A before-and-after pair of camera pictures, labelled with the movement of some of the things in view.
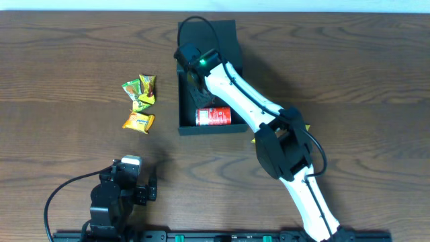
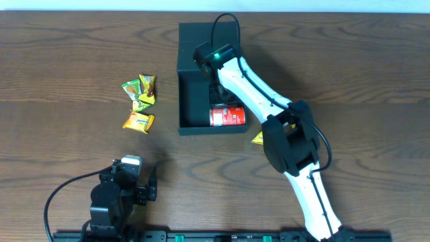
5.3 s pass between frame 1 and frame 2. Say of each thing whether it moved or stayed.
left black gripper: stayed
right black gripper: moved
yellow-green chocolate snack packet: stayed
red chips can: moved
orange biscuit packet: stayed
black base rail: stayed
